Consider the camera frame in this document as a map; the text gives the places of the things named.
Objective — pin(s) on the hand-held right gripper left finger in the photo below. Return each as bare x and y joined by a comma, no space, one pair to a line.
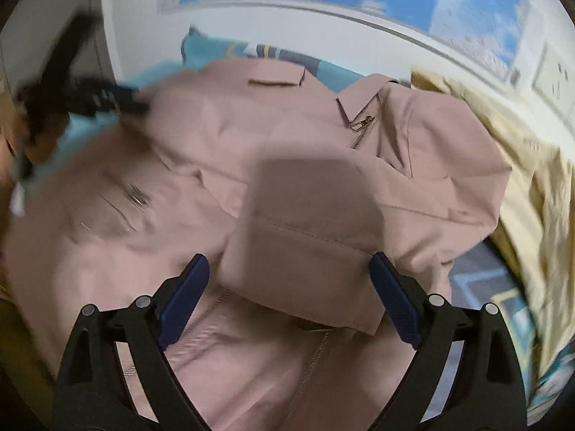
188,296

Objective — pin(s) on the teal and grey patterned bedsheet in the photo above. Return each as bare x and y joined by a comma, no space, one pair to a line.
476,278

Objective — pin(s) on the white wall socket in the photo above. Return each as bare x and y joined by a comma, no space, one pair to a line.
555,72

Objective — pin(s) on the pink zip jacket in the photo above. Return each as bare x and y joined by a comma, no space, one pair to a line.
269,143

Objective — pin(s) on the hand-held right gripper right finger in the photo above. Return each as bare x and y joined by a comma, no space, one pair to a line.
395,296

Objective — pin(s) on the cream yellow jacket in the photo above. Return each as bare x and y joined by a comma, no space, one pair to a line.
539,188

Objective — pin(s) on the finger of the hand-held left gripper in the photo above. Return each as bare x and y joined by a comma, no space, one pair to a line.
130,98

